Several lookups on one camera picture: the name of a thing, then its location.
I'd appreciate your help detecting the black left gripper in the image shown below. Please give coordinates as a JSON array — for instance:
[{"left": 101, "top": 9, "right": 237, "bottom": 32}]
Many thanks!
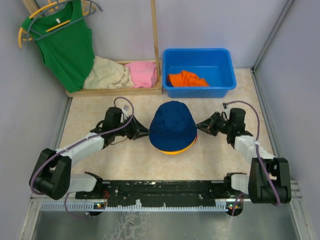
[{"left": 113, "top": 114, "right": 151, "bottom": 140}]

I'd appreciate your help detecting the orange hat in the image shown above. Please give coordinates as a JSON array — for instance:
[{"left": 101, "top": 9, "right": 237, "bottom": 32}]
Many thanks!
[{"left": 168, "top": 70, "right": 210, "bottom": 87}]

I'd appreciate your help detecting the yellow clothes hanger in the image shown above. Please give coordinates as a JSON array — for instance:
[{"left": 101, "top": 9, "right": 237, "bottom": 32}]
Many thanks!
[{"left": 21, "top": 0, "right": 92, "bottom": 53}]

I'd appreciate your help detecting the green tank top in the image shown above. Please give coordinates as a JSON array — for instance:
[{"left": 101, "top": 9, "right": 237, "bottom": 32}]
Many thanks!
[{"left": 21, "top": 0, "right": 95, "bottom": 93}]

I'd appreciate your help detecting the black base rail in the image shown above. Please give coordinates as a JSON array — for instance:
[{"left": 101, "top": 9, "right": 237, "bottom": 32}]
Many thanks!
[{"left": 75, "top": 180, "right": 240, "bottom": 208}]

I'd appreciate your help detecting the yellow bucket hat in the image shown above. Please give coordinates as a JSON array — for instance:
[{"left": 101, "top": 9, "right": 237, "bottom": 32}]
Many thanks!
[{"left": 159, "top": 142, "right": 194, "bottom": 155}]

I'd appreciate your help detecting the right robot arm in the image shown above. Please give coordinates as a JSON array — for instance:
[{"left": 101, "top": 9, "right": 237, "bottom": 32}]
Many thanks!
[{"left": 196, "top": 108, "right": 292, "bottom": 206}]

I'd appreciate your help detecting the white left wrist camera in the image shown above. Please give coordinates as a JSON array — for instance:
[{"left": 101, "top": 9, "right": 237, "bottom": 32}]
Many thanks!
[{"left": 121, "top": 105, "right": 130, "bottom": 119}]

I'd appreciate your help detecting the blue plastic bin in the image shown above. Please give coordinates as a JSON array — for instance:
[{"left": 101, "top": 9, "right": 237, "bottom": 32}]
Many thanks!
[{"left": 162, "top": 48, "right": 237, "bottom": 98}]

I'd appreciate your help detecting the navy blue hat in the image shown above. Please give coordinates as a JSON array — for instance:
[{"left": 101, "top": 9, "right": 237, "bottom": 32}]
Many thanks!
[{"left": 148, "top": 101, "right": 197, "bottom": 152}]

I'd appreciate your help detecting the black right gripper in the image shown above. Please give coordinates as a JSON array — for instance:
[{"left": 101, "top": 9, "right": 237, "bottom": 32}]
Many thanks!
[{"left": 195, "top": 111, "right": 233, "bottom": 137}]

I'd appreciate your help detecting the wooden clothes rack frame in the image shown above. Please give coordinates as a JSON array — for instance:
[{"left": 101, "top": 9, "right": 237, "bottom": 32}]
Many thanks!
[{"left": 21, "top": 0, "right": 163, "bottom": 98}]

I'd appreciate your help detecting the pink cloth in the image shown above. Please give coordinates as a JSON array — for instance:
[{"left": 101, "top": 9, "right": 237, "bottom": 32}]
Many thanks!
[{"left": 124, "top": 61, "right": 157, "bottom": 88}]

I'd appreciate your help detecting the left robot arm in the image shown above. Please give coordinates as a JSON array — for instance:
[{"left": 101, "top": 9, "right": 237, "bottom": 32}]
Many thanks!
[{"left": 29, "top": 107, "right": 149, "bottom": 200}]

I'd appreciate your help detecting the grey clothes hanger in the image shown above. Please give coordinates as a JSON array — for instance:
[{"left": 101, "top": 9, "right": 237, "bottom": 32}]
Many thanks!
[{"left": 18, "top": 0, "right": 103, "bottom": 48}]

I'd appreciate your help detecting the cream cloth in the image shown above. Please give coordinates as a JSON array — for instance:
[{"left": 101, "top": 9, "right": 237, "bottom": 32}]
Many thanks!
[{"left": 82, "top": 55, "right": 134, "bottom": 90}]

